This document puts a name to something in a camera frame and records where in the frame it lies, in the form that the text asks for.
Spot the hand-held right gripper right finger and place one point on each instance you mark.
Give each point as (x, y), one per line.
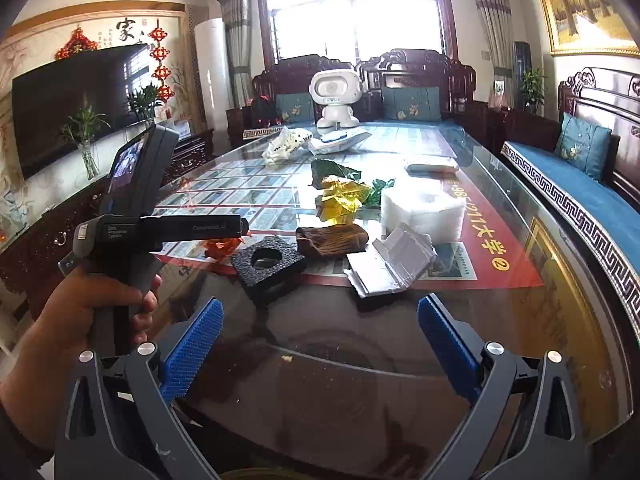
(447, 345)

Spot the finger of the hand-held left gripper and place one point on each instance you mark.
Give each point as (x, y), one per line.
(232, 226)

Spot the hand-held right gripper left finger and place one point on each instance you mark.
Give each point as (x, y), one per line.
(192, 345)

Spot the green foil packet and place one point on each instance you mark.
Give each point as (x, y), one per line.
(332, 172)

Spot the green paper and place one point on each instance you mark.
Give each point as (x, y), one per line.
(380, 191)

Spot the person's left forearm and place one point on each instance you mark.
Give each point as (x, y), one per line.
(25, 405)

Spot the person's left hand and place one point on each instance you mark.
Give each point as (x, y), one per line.
(70, 320)

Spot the red orange wrapper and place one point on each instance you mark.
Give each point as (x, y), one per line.
(220, 249)

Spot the printed table poster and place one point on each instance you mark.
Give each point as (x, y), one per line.
(235, 190)

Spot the black foam block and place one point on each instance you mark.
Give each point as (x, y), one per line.
(287, 272)

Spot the dark wooden television cabinet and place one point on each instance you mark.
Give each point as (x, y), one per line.
(45, 255)

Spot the bamboo plant in glass vase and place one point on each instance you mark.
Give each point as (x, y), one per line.
(89, 160)

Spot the white crumpled plastic bag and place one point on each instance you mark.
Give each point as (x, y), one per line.
(390, 265)

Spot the yellow foil wrapper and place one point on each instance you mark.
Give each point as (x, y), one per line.
(342, 200)

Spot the red black bag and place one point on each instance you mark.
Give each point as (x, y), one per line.
(262, 110)

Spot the teal embroidered cushion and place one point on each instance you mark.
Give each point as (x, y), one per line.
(582, 147)
(294, 107)
(411, 104)

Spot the white foam roll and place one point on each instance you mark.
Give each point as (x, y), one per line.
(422, 212)

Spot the green leafy plant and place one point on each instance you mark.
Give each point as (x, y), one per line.
(145, 102)

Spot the white tower air conditioner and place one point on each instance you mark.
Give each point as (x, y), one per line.
(212, 85)

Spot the white bag with blue lid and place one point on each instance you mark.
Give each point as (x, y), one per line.
(350, 141)

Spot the black flat television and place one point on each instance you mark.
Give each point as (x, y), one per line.
(65, 105)

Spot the white robot toy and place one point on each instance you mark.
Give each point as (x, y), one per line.
(336, 95)

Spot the white flat packet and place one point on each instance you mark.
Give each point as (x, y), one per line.
(431, 165)

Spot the grey patterned curtain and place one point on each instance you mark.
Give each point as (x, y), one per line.
(487, 20)
(237, 35)

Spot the blue patterned seat cushion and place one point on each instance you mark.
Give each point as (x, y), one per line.
(550, 180)

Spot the dark wooden side table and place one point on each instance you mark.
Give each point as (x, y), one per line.
(515, 127)

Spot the carved dark wooden sofa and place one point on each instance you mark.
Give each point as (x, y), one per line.
(400, 67)
(610, 95)

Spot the window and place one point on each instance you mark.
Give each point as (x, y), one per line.
(350, 10)

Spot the potted green plant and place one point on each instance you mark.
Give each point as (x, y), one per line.
(534, 87)

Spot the black tower fan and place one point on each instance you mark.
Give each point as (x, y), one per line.
(521, 70)

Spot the gold framed tree painting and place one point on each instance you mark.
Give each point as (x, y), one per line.
(580, 5)

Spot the red wall ornament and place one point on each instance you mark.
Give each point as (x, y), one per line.
(76, 45)

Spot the calligraphy wall art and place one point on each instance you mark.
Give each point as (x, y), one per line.
(125, 30)

